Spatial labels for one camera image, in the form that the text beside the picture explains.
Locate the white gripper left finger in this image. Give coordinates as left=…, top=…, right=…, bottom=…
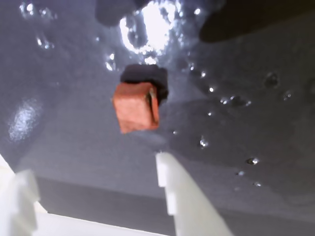
left=0, top=169, right=41, bottom=236

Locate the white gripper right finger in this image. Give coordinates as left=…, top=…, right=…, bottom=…
left=156, top=150, right=233, bottom=236

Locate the red-brown cube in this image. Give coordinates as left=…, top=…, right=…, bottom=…
left=112, top=82, right=160, bottom=135

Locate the dark grey table mat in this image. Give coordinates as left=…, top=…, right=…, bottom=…
left=0, top=0, right=315, bottom=236

